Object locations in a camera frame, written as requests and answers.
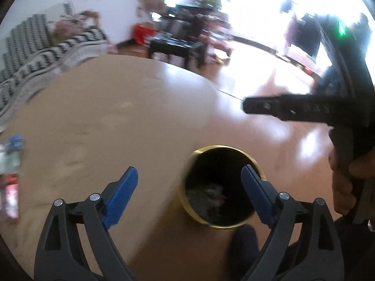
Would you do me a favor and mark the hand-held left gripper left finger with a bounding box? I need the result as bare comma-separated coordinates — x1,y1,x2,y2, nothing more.
34,166,139,281

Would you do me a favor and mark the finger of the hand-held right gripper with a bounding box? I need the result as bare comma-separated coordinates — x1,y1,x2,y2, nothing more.
243,94,331,123

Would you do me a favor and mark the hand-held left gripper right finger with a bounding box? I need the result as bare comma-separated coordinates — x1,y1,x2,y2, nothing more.
241,165,344,281

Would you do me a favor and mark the black bin gold rim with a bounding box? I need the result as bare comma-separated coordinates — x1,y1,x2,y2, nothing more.
178,145,268,229

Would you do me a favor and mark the clear bottle blue cap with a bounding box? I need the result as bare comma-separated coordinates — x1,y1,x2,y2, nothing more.
0,135,26,223

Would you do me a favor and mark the person's right hand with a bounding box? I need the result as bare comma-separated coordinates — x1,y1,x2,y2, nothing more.
328,149,354,216

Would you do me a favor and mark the red bag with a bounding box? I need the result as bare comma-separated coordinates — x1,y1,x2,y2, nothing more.
133,23,157,46

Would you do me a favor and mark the striped black-white sofa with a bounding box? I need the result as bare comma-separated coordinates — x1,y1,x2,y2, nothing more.
0,3,110,123

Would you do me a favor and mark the pink printed cushion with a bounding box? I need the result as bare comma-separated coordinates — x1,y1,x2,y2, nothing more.
54,11,100,43

